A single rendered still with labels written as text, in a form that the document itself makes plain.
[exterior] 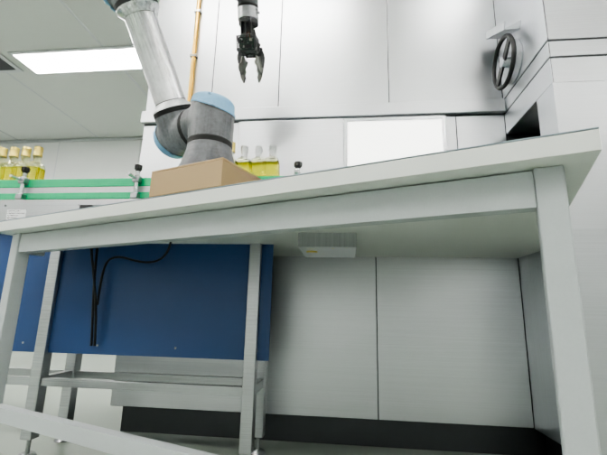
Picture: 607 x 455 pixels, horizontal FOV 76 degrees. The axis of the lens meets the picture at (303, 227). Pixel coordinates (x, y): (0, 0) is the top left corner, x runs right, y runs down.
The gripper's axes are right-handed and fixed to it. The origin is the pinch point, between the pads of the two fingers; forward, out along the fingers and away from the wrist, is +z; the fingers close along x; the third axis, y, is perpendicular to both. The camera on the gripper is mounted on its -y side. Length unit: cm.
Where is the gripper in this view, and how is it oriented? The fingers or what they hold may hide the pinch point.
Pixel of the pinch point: (251, 79)
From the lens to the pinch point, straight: 157.6
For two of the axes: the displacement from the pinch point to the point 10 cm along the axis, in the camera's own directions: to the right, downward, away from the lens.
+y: -1.2, 1.3, -9.8
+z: 0.2, 9.9, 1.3
